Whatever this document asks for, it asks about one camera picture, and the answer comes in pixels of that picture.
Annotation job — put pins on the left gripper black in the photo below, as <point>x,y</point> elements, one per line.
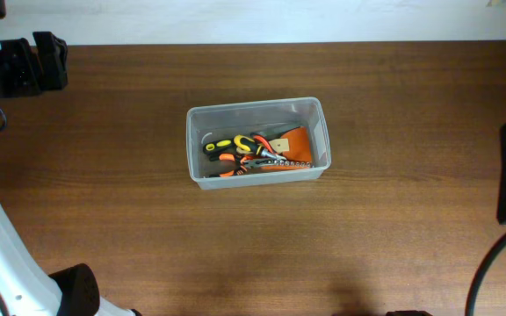
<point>50,60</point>

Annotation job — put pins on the file yellow black handle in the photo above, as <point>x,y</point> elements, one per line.
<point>271,133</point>

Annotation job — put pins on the orange scraper wooden handle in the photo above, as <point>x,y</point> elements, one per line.
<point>294,145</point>

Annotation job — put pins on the clear plastic container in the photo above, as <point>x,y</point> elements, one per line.
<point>217,122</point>

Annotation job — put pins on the yellow black screwdriver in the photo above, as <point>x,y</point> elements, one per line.
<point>247,144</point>

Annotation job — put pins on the orange black needle-nose pliers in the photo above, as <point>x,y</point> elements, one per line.
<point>239,163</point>

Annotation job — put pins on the orange socket bit rail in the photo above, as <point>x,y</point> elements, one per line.
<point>284,165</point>

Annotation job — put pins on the red black cutting pliers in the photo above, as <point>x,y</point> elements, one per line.
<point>264,142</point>

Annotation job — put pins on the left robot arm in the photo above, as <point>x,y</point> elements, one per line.
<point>25,289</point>

